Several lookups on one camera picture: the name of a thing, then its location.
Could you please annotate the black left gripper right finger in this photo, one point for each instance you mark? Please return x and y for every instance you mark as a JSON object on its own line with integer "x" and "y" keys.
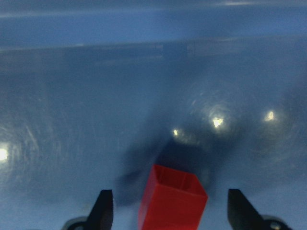
{"x": 243, "y": 216}

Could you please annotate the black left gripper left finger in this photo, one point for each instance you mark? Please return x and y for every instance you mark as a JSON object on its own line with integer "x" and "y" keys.
{"x": 100, "y": 217}

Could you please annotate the red block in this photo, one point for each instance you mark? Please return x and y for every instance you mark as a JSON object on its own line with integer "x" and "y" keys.
{"x": 172, "y": 200}

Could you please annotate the blue plastic tray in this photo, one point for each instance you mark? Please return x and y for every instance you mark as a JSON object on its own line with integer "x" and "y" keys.
{"x": 94, "y": 92}

